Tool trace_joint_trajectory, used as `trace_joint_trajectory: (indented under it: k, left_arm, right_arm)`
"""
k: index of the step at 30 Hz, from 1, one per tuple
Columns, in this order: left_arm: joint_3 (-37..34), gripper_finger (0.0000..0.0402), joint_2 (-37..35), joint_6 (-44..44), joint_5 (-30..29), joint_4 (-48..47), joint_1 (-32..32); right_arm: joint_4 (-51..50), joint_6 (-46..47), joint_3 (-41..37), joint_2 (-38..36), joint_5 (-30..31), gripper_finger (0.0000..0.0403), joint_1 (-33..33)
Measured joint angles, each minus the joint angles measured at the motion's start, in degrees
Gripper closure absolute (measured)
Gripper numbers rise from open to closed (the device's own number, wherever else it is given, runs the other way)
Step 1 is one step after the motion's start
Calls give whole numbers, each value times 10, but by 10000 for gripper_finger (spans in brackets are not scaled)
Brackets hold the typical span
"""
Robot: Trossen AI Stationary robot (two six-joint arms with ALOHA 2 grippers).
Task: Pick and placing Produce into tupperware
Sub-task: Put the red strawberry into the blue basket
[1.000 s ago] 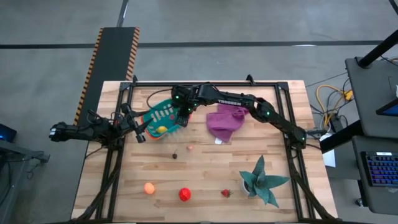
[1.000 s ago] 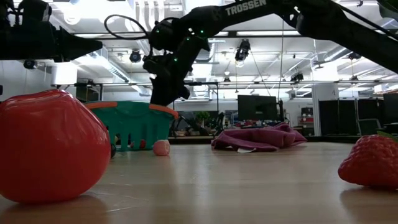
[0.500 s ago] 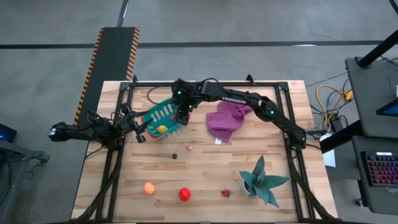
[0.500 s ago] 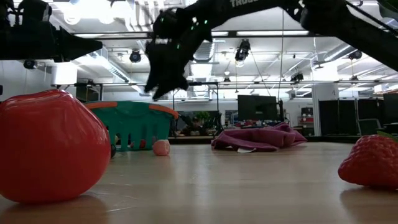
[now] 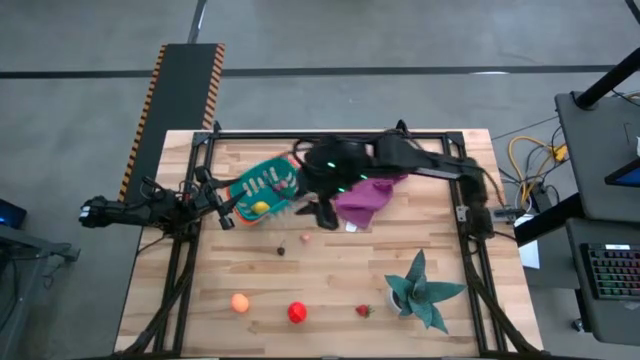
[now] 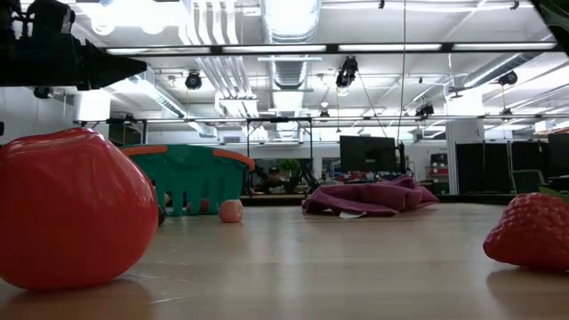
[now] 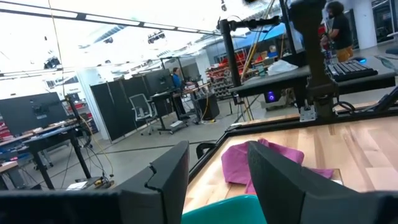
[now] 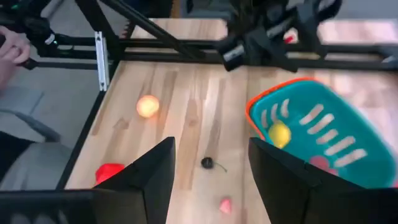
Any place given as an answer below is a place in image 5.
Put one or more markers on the green artificial plant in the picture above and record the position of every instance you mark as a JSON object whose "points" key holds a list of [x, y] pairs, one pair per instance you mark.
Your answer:
{"points": [[420, 295]]}

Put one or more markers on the small dark brown fruit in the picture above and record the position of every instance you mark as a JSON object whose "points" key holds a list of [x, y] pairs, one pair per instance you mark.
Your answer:
{"points": [[280, 250]]}

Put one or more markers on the yellow toy lemon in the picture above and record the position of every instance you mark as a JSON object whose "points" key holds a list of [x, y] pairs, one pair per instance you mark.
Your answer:
{"points": [[260, 208]]}

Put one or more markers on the black backlit keyboard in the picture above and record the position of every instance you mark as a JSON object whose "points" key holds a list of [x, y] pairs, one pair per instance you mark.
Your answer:
{"points": [[615, 272]]}

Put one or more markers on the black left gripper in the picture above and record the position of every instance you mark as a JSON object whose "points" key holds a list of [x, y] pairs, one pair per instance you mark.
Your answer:
{"points": [[212, 200]]}

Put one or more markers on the purple cloth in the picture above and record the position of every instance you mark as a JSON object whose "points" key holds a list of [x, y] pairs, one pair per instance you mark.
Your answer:
{"points": [[365, 200]]}

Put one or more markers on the red toy strawberry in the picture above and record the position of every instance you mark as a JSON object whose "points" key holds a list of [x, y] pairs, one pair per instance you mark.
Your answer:
{"points": [[363, 310]]}

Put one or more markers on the tablet with blue screen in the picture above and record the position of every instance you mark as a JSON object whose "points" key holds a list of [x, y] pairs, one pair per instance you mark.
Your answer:
{"points": [[627, 176]]}

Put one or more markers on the white plant pot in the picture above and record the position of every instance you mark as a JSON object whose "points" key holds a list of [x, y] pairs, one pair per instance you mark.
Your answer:
{"points": [[394, 302]]}

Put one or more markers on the orange toy fruit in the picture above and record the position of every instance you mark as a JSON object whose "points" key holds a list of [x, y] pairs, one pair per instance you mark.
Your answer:
{"points": [[239, 303]]}

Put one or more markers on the black metal rig frame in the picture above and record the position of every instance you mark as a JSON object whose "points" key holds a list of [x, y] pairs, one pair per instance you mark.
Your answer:
{"points": [[250, 135]]}

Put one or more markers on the red toy tomato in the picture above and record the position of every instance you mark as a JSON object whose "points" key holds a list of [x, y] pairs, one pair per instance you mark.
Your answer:
{"points": [[297, 312]]}

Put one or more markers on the grey metal stand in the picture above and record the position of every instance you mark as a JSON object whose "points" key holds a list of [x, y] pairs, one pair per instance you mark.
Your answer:
{"points": [[30, 245]]}

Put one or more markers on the black mat with striped edges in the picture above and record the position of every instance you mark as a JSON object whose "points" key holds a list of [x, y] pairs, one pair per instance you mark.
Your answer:
{"points": [[175, 90]]}

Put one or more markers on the dark device with blue light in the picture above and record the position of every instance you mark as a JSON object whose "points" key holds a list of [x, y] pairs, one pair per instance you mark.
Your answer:
{"points": [[11, 215]]}

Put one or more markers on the small pink fruit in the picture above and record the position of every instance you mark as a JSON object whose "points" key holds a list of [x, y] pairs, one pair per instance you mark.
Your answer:
{"points": [[282, 185], [305, 238]]}

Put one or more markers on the black cart support bar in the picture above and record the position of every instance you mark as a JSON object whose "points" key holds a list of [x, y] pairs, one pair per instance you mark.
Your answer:
{"points": [[545, 222]]}

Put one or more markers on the black cart pole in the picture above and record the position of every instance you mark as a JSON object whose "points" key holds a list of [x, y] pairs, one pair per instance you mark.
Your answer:
{"points": [[605, 82]]}

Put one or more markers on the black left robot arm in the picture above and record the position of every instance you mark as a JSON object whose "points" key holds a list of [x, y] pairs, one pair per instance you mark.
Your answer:
{"points": [[125, 212]]}

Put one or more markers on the white paper sheet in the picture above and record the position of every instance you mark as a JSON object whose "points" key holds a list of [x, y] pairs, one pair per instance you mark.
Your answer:
{"points": [[531, 256]]}

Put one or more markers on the grey workstation cart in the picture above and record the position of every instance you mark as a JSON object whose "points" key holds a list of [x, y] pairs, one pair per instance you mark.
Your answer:
{"points": [[595, 150]]}

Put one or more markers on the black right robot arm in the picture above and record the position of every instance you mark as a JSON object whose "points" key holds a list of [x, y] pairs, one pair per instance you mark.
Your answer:
{"points": [[425, 162]]}

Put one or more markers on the teal basket with orange rim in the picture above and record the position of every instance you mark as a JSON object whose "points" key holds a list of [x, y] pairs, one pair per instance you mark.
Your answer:
{"points": [[272, 200]]}

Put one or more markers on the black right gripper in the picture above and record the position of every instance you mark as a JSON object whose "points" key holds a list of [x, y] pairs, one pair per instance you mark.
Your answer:
{"points": [[325, 205]]}

